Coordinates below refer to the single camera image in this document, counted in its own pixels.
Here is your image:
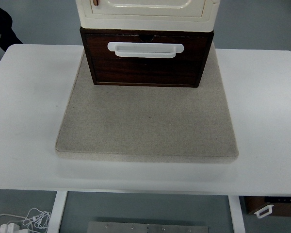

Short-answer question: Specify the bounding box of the white drawer handle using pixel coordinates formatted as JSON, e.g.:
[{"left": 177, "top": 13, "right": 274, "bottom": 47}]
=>
[{"left": 107, "top": 42, "right": 184, "bottom": 59}]

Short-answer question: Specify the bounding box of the white handle on box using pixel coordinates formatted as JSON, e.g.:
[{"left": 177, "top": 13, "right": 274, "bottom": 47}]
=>
[{"left": 254, "top": 204, "right": 274, "bottom": 219}]

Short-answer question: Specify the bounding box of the white right table leg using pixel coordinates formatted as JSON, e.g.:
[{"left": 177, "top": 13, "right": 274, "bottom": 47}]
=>
[{"left": 228, "top": 196, "right": 246, "bottom": 233}]

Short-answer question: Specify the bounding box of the white power adapter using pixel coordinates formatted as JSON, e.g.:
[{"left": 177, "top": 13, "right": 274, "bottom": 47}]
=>
[{"left": 0, "top": 223, "right": 20, "bottom": 233}]

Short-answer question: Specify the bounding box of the brown wooden box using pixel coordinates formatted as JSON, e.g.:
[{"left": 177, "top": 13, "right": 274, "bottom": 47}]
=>
[{"left": 244, "top": 196, "right": 291, "bottom": 218}]

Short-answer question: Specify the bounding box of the beige fabric mat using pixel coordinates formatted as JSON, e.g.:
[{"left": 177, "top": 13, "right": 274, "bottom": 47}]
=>
[{"left": 55, "top": 47, "right": 239, "bottom": 163}]

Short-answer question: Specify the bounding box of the white left table leg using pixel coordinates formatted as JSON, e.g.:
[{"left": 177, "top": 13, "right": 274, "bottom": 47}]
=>
[{"left": 47, "top": 191, "right": 68, "bottom": 233}]

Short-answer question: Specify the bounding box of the dark wooden cabinet base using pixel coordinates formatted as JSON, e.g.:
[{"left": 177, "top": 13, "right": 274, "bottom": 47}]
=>
[{"left": 79, "top": 26, "right": 214, "bottom": 88}]

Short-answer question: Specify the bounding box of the person in dark clothes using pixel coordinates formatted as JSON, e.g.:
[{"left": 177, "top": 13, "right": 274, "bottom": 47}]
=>
[{"left": 0, "top": 4, "right": 24, "bottom": 73}]

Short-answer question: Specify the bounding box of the white cable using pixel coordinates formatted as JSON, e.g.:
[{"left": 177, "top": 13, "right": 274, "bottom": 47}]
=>
[{"left": 0, "top": 207, "right": 52, "bottom": 233}]

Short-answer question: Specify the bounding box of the white table leg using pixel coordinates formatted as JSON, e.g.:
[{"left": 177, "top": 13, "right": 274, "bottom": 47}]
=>
[
  {"left": 47, "top": 191, "right": 68, "bottom": 233},
  {"left": 228, "top": 196, "right": 246, "bottom": 233}
]

